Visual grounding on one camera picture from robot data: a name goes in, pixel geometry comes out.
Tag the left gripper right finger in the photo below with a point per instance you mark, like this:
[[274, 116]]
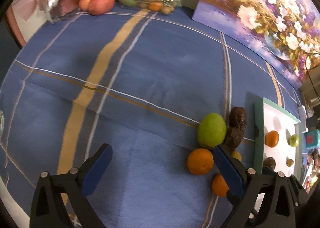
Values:
[[259, 200]]

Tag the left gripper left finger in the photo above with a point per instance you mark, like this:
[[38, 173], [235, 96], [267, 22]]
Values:
[[48, 208]]

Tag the large green mango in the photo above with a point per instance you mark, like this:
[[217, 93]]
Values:
[[211, 131]]

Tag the dark avocado in tray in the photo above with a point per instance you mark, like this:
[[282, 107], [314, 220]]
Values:
[[270, 163]]

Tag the small orange near finger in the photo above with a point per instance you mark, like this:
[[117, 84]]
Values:
[[219, 186]]

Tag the small brown longan fruit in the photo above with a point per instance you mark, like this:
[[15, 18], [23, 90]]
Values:
[[289, 162]]

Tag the orange in tray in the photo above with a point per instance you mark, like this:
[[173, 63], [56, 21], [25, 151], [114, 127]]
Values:
[[272, 139]]

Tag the white tray teal rim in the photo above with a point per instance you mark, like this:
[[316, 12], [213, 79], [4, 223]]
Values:
[[269, 116]]

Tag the dark brown avocado lower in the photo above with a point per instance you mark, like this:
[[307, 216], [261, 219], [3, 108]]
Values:
[[233, 138]]

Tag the dark brown avocado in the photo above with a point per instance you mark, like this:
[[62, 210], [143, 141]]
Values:
[[238, 118], [233, 138]]

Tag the small green apple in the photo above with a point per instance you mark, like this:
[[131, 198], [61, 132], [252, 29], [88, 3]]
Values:
[[293, 140]]

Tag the large orange on cloth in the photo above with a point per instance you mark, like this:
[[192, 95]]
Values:
[[200, 161]]

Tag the teal toy box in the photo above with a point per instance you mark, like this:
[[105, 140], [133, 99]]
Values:
[[312, 140]]

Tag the dark brown avocado upper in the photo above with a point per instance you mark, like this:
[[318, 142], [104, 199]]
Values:
[[238, 118]]

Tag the white power strip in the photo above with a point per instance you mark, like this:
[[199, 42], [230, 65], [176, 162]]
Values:
[[302, 117]]

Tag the blue plaid tablecloth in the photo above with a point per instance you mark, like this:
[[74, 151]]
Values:
[[141, 82]]

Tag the floral painting canvas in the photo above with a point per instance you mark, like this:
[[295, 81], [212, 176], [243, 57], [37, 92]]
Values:
[[283, 32]]

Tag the red apple behind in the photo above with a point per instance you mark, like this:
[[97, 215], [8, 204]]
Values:
[[83, 5]]

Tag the red apple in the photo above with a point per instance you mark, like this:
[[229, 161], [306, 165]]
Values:
[[83, 5], [99, 7]]

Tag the red apple front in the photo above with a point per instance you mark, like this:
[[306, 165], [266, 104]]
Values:
[[99, 7]]

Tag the clear plastic fruit container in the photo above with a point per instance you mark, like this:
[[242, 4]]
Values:
[[165, 7]]

